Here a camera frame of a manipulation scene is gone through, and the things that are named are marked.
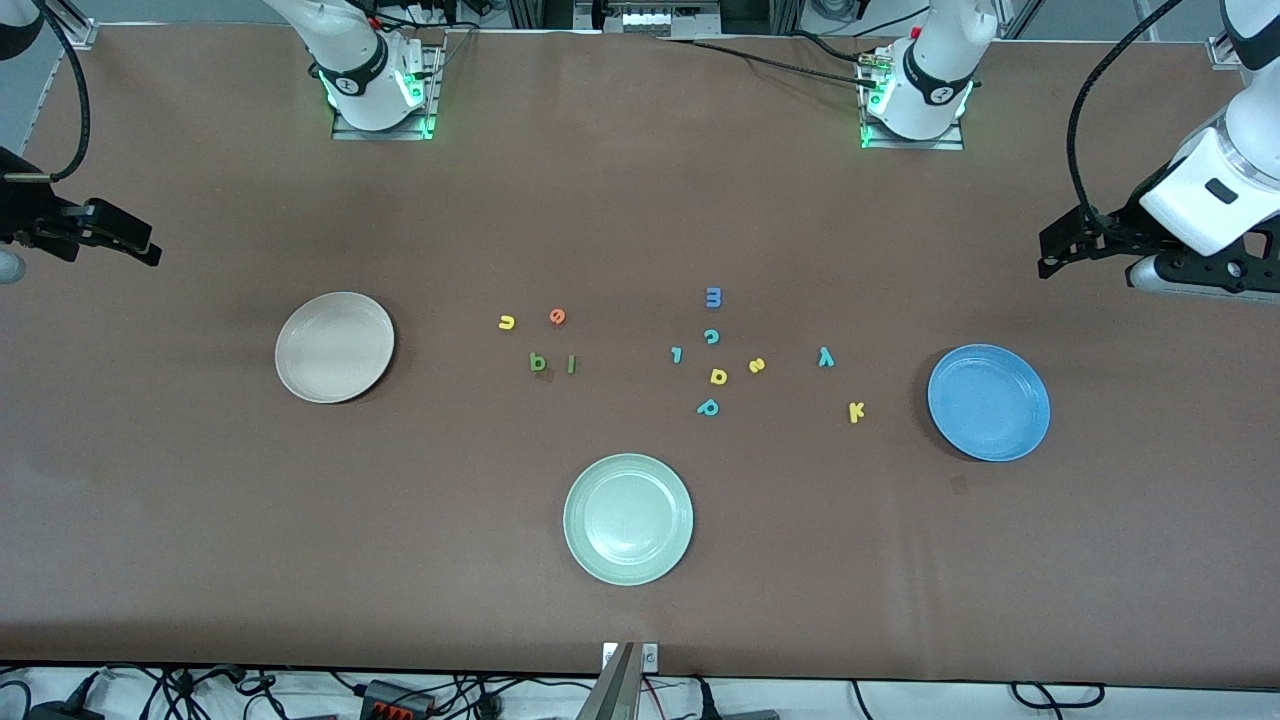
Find black power strip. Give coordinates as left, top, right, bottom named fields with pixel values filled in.
left=360, top=680, right=438, bottom=720

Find aluminium frame post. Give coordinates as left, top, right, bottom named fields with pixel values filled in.
left=40, top=0, right=99, bottom=49

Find black looped cable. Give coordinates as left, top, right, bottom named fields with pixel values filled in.
left=1010, top=682, right=1106, bottom=711

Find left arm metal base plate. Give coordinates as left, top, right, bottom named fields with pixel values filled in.
left=862, top=45, right=966, bottom=151

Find pale green plate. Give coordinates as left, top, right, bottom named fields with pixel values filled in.
left=563, top=453, right=694, bottom=586

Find blue plate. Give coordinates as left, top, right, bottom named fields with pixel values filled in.
left=927, top=344, right=1051, bottom=462

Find aluminium profile bar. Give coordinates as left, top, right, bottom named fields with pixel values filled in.
left=577, top=642, right=641, bottom=720

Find brown table cover mat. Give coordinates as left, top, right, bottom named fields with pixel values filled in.
left=0, top=22, right=1280, bottom=691

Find beige brown plate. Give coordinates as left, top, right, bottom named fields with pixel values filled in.
left=275, top=292, right=395, bottom=404

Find black cable on table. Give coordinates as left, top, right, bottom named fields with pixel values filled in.
left=655, top=35, right=886, bottom=93
left=690, top=32, right=881, bottom=67

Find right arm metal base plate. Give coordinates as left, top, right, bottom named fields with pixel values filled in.
left=332, top=30, right=443, bottom=141

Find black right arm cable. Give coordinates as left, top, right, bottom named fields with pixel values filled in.
left=38, top=0, right=92, bottom=183

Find grey control device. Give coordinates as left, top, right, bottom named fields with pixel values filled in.
left=575, top=0, right=723, bottom=39

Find tangled black cables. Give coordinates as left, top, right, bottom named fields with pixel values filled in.
left=0, top=663, right=601, bottom=720

